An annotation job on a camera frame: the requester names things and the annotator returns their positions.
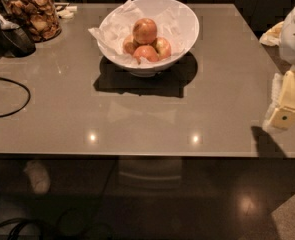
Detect yellow cloth at right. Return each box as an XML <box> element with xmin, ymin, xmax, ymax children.
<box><xmin>259</xmin><ymin>21</ymin><xmax>284</xmax><ymax>47</ymax></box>

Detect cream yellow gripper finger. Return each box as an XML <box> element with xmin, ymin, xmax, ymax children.
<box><xmin>263</xmin><ymin>65</ymin><xmax>295</xmax><ymax>133</ymax></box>

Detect white bowl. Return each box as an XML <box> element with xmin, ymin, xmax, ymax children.
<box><xmin>89</xmin><ymin>0</ymin><xmax>200</xmax><ymax>77</ymax></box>

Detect black cable on table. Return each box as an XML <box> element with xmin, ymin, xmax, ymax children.
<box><xmin>0</xmin><ymin>75</ymin><xmax>32</xmax><ymax>119</ymax></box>

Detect black kitchen appliance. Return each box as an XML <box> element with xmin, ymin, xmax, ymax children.
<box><xmin>0</xmin><ymin>2</ymin><xmax>36</xmax><ymax>59</ymax></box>

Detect white crumpled paper liner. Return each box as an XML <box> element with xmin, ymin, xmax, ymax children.
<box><xmin>89</xmin><ymin>0</ymin><xmax>188</xmax><ymax>70</ymax></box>

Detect white sock under table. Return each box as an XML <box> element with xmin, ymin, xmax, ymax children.
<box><xmin>24</xmin><ymin>160</ymin><xmax>50</xmax><ymax>195</ymax></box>

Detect red apple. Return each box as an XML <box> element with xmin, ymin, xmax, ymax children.
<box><xmin>133</xmin><ymin>45</ymin><xmax>159</xmax><ymax>63</ymax></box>
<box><xmin>152</xmin><ymin>37</ymin><xmax>171</xmax><ymax>60</ymax></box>
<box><xmin>123</xmin><ymin>35</ymin><xmax>139</xmax><ymax>55</ymax></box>
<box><xmin>132</xmin><ymin>18</ymin><xmax>157</xmax><ymax>44</ymax></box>

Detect small white items on table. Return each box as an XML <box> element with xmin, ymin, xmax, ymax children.
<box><xmin>55</xmin><ymin>4</ymin><xmax>78</xmax><ymax>19</ymax></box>

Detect glass jar of dried chips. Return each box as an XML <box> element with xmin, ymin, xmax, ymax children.
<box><xmin>1</xmin><ymin>0</ymin><xmax>61</xmax><ymax>42</ymax></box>

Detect black cables on floor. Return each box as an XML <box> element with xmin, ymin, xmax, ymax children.
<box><xmin>0</xmin><ymin>217</ymin><xmax>115</xmax><ymax>240</ymax></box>

